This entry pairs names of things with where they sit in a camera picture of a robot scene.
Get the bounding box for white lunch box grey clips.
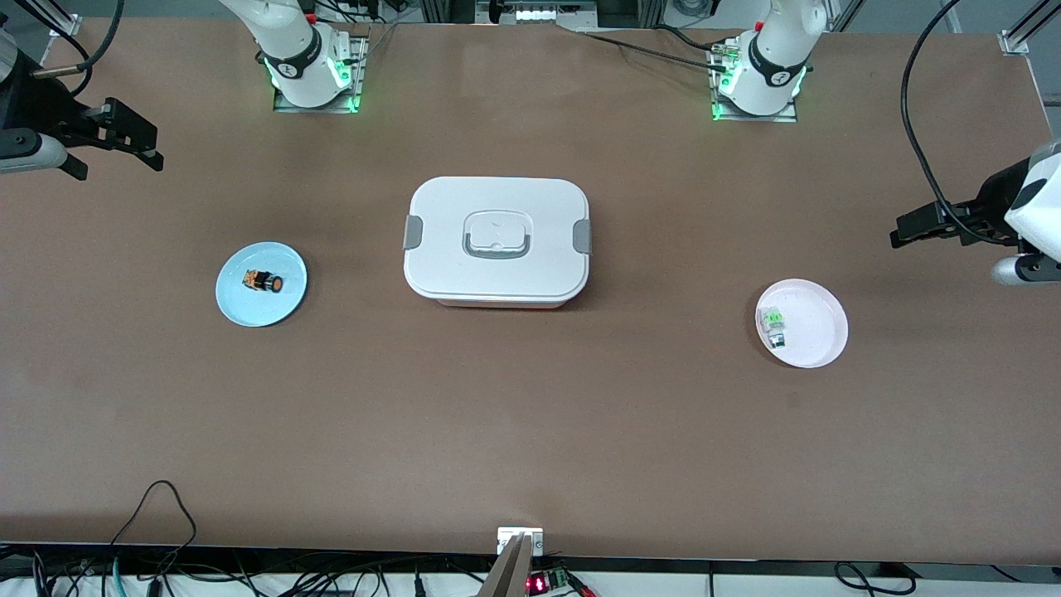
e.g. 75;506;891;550
403;176;593;309

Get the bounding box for pink round plate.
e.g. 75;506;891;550
755;279;850;369

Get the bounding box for light blue round plate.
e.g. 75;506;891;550
216;241;308;328

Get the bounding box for red display circuit board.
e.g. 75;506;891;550
526;568;574;597

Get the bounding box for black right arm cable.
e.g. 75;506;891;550
0;0;125;97

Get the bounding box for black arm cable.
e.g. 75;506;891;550
0;0;125;97
901;0;1008;247

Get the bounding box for aluminium frame profile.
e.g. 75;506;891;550
12;0;84;36
999;0;1061;57

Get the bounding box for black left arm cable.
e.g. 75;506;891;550
901;0;1008;247

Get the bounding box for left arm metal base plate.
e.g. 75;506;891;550
710;37;799;124

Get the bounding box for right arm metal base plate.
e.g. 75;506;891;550
274;25;371;114

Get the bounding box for black cables on table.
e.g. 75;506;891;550
572;25;734;75

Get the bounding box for black coiled cable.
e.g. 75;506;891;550
833;561;918;597

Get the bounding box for black looped cable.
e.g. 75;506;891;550
108;479;200;573

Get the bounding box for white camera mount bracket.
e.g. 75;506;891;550
479;527;545;597

